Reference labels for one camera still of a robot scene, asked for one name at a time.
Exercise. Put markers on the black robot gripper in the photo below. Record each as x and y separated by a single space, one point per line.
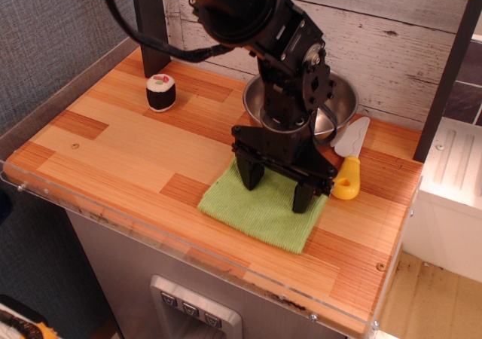
292 153

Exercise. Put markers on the green towel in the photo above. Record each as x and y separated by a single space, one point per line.
265 212

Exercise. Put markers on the yellow handled toy knife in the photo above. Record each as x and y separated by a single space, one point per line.
347 183

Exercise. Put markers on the stainless steel bowl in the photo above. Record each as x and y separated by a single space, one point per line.
344 105

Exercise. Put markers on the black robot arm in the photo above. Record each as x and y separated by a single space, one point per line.
290 50

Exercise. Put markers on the toy sushi roll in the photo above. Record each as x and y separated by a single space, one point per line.
161 92

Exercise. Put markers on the clear acrylic table edge guard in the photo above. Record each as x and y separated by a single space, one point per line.
340 275

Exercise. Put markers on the silver dispenser button panel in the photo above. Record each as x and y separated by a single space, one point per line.
184 313

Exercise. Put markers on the silver toy fridge cabinet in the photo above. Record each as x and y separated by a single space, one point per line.
124 266

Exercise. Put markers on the white toy sink unit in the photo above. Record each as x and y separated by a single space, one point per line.
444 224

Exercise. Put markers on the orange object bottom left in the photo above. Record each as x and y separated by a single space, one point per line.
38 331

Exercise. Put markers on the dark right shelf post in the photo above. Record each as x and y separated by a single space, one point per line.
457 54

